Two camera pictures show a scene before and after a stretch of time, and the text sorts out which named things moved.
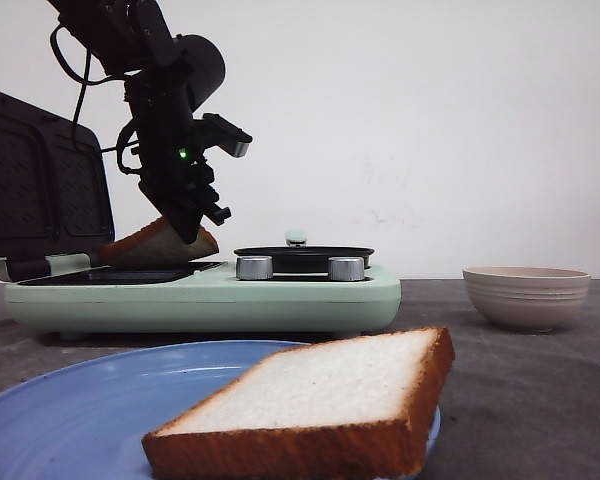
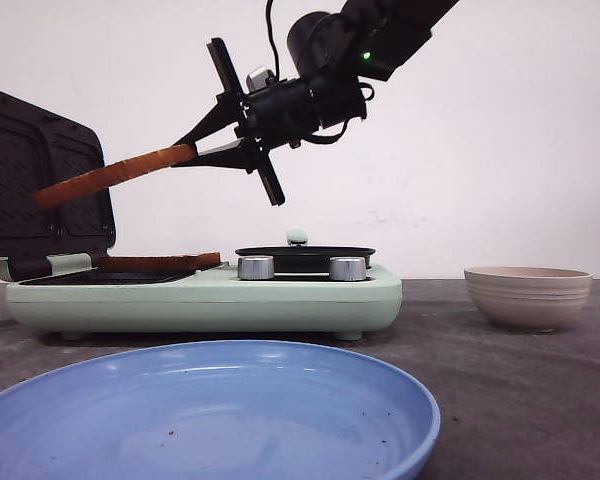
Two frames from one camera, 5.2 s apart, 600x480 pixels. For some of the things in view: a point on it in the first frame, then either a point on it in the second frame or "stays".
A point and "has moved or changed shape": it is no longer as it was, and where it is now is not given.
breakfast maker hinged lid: x=44 y=187 stays
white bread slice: x=348 y=408 → x=113 y=171
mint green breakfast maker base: x=228 y=307 stays
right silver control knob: x=347 y=268 stays
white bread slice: x=155 y=244 has moved or changed shape
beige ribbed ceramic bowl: x=529 y=299 stays
